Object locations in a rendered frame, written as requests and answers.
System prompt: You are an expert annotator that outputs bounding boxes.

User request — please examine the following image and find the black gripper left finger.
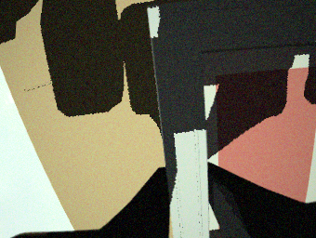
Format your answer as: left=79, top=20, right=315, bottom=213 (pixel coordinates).
left=11, top=167, right=170, bottom=238

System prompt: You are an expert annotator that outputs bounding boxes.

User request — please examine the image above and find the grey picture frame with red picture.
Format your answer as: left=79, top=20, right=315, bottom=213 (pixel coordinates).
left=147, top=0, right=316, bottom=238

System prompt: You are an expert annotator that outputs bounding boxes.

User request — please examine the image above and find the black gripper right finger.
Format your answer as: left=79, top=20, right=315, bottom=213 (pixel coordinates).
left=207, top=162, right=316, bottom=238

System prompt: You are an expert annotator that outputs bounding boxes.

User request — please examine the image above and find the orange flat board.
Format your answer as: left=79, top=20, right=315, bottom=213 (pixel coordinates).
left=0, top=0, right=197, bottom=231

